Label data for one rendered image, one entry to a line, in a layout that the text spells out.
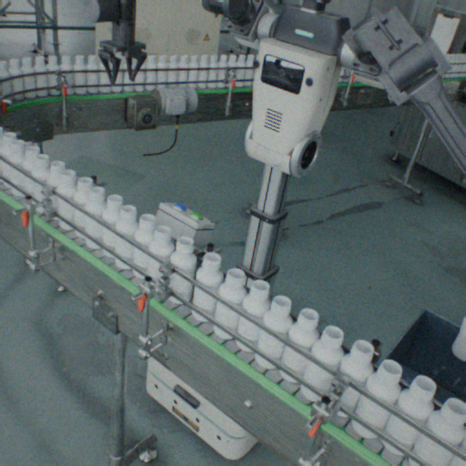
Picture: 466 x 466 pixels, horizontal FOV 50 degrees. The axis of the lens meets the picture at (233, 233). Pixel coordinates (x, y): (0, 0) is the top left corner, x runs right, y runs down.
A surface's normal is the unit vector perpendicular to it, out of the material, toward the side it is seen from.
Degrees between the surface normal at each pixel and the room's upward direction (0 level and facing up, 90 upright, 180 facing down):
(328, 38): 90
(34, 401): 0
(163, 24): 90
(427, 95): 84
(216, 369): 90
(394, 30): 66
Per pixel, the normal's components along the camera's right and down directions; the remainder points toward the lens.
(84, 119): 0.54, 0.51
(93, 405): 0.14, -0.84
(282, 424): -0.63, 0.33
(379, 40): -0.37, 0.04
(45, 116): 0.72, 0.45
